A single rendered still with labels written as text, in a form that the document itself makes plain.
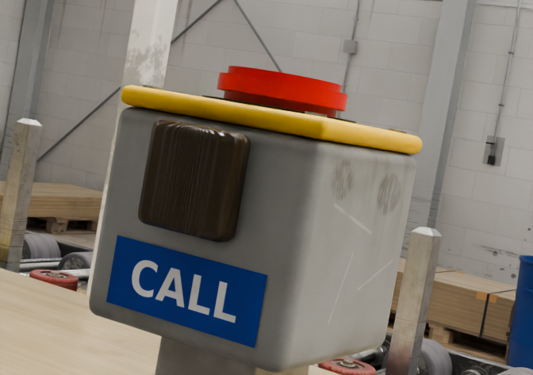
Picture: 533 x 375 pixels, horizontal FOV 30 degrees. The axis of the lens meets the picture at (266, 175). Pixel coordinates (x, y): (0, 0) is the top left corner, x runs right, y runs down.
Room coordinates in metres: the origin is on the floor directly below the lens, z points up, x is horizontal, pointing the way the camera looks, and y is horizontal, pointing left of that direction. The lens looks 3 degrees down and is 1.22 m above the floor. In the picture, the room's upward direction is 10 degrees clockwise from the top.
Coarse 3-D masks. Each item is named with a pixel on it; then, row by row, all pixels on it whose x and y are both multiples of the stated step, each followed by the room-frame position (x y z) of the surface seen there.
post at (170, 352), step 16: (160, 352) 0.30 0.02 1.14; (176, 352) 0.30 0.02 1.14; (192, 352) 0.29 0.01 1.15; (208, 352) 0.29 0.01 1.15; (160, 368) 0.30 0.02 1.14; (176, 368) 0.30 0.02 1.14; (192, 368) 0.29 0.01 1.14; (208, 368) 0.29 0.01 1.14; (224, 368) 0.29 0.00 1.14; (240, 368) 0.29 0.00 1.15; (256, 368) 0.28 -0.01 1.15; (304, 368) 0.31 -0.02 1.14
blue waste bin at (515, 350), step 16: (528, 256) 5.96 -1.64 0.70; (528, 272) 5.66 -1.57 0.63; (528, 288) 5.63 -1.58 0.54; (528, 304) 5.64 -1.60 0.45; (512, 320) 5.79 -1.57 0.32; (528, 320) 5.63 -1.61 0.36; (512, 336) 5.74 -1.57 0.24; (528, 336) 5.61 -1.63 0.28; (512, 352) 5.71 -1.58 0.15; (528, 352) 5.60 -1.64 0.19; (528, 368) 5.59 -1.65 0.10
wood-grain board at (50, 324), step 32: (0, 288) 1.49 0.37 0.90; (32, 288) 1.53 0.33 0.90; (0, 320) 1.29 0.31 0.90; (32, 320) 1.32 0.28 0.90; (64, 320) 1.35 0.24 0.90; (96, 320) 1.39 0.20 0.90; (0, 352) 1.14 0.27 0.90; (32, 352) 1.16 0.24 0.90; (64, 352) 1.19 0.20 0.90; (96, 352) 1.21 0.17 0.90; (128, 352) 1.24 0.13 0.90
